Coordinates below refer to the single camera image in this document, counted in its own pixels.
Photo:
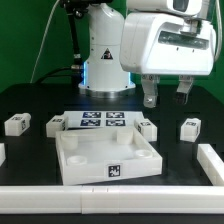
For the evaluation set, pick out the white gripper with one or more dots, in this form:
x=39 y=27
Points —
x=152 y=43

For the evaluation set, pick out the white square tabletop tray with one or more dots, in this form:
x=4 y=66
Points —
x=105 y=154

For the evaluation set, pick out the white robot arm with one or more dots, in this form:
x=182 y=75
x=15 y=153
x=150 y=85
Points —
x=96 y=31

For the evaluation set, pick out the white right fence piece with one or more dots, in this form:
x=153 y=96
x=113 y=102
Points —
x=211 y=163

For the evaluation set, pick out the white fence piece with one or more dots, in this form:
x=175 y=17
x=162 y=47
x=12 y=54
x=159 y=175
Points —
x=211 y=163
x=2 y=153

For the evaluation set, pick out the white marker sheet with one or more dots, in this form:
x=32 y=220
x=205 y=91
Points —
x=99 y=119

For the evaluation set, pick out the white front fence bar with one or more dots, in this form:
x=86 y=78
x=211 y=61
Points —
x=111 y=199

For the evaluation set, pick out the white left fence piece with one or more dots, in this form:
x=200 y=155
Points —
x=2 y=153

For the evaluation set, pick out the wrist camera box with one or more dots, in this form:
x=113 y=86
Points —
x=177 y=7

